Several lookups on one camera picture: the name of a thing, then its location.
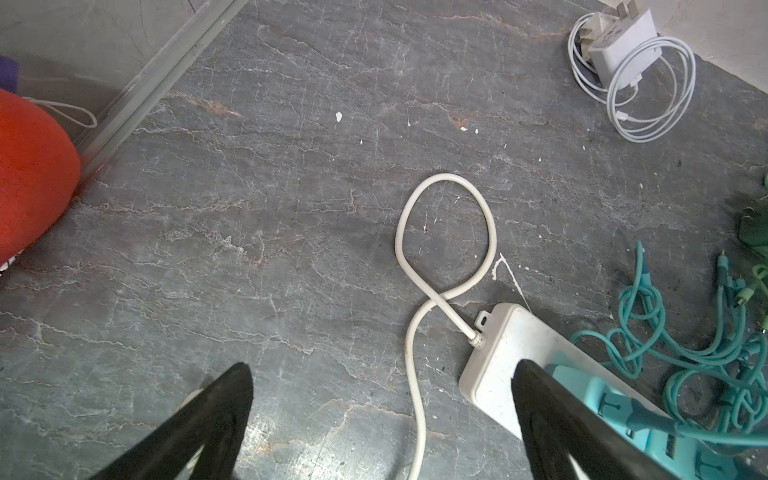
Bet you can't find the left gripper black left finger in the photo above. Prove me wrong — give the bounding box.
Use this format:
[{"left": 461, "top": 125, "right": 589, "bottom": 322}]
[{"left": 93, "top": 362, "right": 254, "bottom": 479}]

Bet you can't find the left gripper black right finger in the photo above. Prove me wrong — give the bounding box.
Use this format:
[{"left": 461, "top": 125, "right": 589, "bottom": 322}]
[{"left": 511, "top": 360, "right": 674, "bottom": 479}]

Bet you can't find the teal charger cable bundle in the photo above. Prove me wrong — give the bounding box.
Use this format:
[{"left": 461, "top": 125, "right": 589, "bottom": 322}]
[{"left": 569, "top": 239, "right": 768, "bottom": 448}]

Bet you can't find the red toy vacuum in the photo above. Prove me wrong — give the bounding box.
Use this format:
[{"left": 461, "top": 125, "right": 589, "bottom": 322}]
[{"left": 1, "top": 90, "right": 81, "bottom": 262}]

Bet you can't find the green charger and cable bundle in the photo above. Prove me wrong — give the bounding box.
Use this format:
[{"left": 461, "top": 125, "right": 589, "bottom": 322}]
[{"left": 713, "top": 170, "right": 768, "bottom": 334}]

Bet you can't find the white multicolour power strip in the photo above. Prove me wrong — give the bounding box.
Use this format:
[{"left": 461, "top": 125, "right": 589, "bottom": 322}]
[{"left": 458, "top": 302, "right": 768, "bottom": 480}]

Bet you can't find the white power strip cable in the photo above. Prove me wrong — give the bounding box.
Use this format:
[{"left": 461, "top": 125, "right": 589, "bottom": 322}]
[{"left": 394, "top": 172, "right": 499, "bottom": 480}]

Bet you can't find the white charger with cable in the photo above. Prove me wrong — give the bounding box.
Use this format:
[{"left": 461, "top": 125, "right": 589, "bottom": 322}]
[{"left": 566, "top": 1, "right": 697, "bottom": 144}]

